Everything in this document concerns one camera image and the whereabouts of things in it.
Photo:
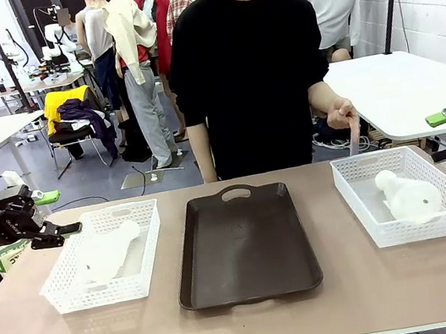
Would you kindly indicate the yellow garment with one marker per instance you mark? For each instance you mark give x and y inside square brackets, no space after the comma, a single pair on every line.
[52,105]

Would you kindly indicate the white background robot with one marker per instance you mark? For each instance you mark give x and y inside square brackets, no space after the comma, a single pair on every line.
[55,36]

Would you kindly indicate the mannequin with cream jacket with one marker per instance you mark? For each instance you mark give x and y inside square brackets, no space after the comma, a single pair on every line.
[126,24]

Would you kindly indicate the wooden background table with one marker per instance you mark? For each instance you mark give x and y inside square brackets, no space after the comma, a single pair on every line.
[42,84]

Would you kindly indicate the translucent white conical flask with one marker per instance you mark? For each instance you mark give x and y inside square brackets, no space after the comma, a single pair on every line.
[104,251]
[408,196]

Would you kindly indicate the dark brown plastic tray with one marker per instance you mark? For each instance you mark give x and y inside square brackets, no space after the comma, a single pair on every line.
[243,249]

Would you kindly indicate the person's left forearm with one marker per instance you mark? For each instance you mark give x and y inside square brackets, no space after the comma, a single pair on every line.
[320,95]

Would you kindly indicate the mannequin with white tank top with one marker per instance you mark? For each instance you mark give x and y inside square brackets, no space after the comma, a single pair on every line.
[98,33]

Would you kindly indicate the white paper sheet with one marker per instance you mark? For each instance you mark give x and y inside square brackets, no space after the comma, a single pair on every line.
[137,258]

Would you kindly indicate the beige mannequin head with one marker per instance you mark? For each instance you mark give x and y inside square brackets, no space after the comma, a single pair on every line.
[340,55]

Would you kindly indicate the red garment figure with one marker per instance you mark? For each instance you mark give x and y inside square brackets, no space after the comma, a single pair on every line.
[163,27]

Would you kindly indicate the green and white carton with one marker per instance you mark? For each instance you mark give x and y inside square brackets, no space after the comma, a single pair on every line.
[5,259]

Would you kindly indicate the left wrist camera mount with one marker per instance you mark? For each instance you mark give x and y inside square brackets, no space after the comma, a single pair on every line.
[11,177]

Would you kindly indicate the black metal frame chair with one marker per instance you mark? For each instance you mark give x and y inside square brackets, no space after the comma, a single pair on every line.
[72,136]

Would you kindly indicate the white table with rounded corner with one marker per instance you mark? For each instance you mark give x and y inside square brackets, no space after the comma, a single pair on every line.
[398,86]

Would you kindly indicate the grey mannequin base plate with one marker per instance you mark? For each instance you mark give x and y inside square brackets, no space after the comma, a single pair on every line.
[139,180]

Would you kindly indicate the person's right forearm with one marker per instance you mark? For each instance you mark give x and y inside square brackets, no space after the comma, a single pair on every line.
[202,153]

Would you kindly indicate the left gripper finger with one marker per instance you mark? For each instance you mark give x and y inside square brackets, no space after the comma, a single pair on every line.
[48,197]
[56,233]

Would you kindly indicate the person's left hand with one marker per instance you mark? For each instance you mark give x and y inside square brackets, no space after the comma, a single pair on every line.
[340,113]

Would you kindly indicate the person in black sweater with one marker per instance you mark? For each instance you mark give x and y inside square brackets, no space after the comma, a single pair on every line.
[252,85]

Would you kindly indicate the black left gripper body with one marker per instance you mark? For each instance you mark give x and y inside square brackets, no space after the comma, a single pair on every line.
[13,217]

